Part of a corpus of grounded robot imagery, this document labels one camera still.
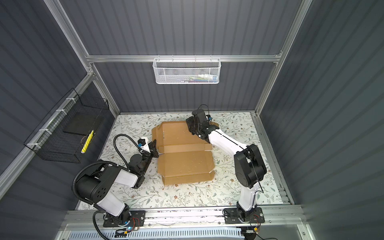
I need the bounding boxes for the brown cardboard box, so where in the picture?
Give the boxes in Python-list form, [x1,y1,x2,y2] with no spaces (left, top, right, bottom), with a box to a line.
[152,121,215,186]

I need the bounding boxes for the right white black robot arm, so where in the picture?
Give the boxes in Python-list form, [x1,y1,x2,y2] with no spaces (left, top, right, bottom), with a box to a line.
[186,108,267,224]

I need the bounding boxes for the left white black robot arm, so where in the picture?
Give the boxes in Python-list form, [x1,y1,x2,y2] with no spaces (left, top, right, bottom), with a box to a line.
[72,134,159,227]

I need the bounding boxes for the floral patterned table mat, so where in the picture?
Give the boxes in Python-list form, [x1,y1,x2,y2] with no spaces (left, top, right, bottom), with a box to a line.
[100,112,268,209]

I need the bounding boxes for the pens in white basket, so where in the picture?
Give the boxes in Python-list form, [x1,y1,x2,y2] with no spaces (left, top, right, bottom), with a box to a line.
[176,74,219,84]

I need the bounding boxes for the yellow marker pen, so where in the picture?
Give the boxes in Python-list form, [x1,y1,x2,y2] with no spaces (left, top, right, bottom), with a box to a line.
[81,130,95,154]

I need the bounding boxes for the black foam pad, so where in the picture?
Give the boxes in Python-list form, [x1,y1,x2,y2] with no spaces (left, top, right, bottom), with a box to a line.
[63,113,104,136]

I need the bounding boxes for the white wire mesh basket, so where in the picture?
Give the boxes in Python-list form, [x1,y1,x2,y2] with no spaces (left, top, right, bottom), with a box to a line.
[153,58,222,85]

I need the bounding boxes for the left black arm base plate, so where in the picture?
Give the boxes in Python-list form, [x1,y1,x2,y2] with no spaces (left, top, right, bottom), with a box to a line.
[103,211,146,228]

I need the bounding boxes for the black corrugated cable conduit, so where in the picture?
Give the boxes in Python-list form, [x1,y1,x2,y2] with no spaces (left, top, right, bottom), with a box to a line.
[71,133,142,240]

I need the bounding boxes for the black wire basket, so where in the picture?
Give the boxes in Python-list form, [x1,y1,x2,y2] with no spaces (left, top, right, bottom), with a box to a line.
[24,90,110,164]

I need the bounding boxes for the aluminium mounting rail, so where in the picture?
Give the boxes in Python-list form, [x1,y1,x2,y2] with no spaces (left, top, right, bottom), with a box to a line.
[59,205,308,231]

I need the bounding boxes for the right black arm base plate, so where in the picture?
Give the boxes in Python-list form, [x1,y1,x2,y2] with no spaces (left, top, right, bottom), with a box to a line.
[222,207,265,224]

